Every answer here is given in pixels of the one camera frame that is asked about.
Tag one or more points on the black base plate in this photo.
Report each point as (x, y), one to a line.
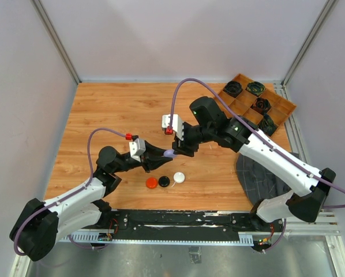
(164, 224)

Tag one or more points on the grey checked cloth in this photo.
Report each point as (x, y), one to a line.
(257, 182)

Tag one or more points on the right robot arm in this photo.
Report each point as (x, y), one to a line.
(308, 185)

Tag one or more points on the dark rolled cloth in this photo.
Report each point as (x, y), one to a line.
(267, 125)
(261, 106)
(256, 88)
(233, 88)

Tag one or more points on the white earbud case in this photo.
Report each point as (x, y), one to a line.
(179, 177)

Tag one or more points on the orange earbud case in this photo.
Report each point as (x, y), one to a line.
(151, 183)

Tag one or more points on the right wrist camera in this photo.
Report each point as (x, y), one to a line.
(173, 124)

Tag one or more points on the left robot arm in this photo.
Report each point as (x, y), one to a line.
(42, 224)

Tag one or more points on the wooden divided tray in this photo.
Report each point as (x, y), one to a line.
(241, 105)

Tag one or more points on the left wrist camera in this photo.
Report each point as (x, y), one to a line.
(137, 148)

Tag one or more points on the grey cable duct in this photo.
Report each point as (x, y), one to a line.
(96, 237)

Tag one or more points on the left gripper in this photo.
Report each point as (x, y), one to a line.
(153, 158)

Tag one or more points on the black earbud case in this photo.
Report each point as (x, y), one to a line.
(164, 181)

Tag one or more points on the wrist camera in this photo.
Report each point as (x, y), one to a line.
(173, 124)
(137, 148)

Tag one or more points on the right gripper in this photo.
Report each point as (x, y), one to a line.
(183, 147)

